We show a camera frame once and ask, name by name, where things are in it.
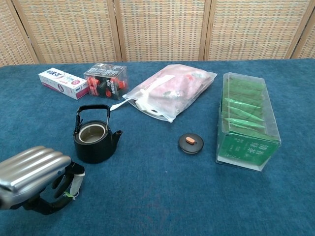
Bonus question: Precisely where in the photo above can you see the clear box red black contents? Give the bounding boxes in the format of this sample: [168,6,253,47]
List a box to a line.
[83,62,129,101]

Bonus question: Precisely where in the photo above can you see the black teapot lid orange knob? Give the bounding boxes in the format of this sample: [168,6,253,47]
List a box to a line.
[178,132,205,155]

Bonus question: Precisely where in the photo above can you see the black teapot with handle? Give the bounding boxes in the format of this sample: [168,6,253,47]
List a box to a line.
[72,104,123,164]

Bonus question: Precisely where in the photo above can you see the clear box of green tea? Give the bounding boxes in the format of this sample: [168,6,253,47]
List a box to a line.
[216,72,282,172]

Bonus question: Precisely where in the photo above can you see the pink floral cloth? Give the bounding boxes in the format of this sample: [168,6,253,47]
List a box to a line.
[134,64,212,116]

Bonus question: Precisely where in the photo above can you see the blue carpet table cover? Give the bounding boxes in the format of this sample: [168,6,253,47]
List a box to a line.
[0,58,315,236]

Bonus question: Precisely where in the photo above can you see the wicker folding screen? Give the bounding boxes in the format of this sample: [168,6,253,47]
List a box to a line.
[0,0,315,67]

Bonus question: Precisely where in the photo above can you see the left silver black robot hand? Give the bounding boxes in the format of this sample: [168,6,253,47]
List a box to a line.
[0,145,86,216]

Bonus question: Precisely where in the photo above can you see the frosted plastic zip bag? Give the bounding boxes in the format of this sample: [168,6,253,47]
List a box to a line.
[122,64,218,123]

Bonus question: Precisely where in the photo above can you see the white pink toothpaste box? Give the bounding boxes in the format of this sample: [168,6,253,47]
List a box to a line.
[38,67,90,100]

